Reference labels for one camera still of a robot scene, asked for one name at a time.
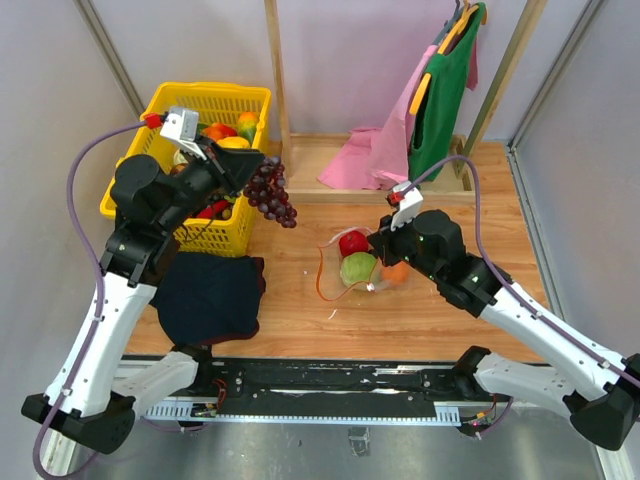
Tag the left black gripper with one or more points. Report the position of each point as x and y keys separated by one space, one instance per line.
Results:
x=237 y=166

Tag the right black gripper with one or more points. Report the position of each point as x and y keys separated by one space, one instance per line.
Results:
x=383 y=240

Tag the purple grape bunch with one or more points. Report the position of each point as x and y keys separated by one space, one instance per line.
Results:
x=266 y=192

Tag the orange fruit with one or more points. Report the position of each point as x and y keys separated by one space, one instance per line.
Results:
x=396 y=275

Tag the green apple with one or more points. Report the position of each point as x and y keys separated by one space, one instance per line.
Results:
x=357 y=268

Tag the red apple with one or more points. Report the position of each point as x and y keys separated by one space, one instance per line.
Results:
x=353 y=242

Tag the clear zip top bag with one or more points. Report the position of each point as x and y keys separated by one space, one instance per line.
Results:
x=329 y=285

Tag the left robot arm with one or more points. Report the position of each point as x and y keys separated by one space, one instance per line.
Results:
x=85 y=402

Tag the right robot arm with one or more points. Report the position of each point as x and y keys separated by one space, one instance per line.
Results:
x=595 y=388

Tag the yellow bell pepper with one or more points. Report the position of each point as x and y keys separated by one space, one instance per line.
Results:
x=234 y=142

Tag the red bell pepper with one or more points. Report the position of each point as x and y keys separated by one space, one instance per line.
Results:
x=218 y=131

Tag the mango fruit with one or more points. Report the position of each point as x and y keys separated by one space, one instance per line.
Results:
x=246 y=126

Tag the red chili pepper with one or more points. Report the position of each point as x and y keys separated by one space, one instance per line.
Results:
x=218 y=210

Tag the yellow plastic basket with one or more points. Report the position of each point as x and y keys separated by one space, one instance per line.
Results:
x=165 y=107

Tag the green white cabbage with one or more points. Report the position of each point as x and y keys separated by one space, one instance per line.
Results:
x=179 y=158

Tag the wooden rack tray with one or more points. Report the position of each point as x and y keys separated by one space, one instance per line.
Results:
x=312 y=152

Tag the pink shirt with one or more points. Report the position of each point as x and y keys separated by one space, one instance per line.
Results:
x=376 y=157

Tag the green shirt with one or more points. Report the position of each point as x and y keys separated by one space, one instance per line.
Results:
x=452 y=75

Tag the dark navy cloth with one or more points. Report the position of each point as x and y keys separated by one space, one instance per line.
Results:
x=205 y=299

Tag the yellow clothes hanger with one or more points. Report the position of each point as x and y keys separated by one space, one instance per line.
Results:
x=419 y=94

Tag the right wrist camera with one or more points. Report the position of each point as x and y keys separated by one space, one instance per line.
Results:
x=406 y=200

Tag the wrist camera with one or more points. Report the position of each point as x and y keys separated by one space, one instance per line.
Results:
x=406 y=200
x=179 y=125

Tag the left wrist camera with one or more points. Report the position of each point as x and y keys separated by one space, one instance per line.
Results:
x=179 y=125

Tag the left wooden rack post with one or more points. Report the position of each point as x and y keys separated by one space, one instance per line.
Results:
x=273 y=27

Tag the wooden rack post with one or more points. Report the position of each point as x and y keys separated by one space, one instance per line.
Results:
x=273 y=27
x=518 y=42

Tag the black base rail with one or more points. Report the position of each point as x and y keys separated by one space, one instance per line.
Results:
x=322 y=390

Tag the right wooden rack post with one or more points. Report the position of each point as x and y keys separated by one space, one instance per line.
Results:
x=518 y=42

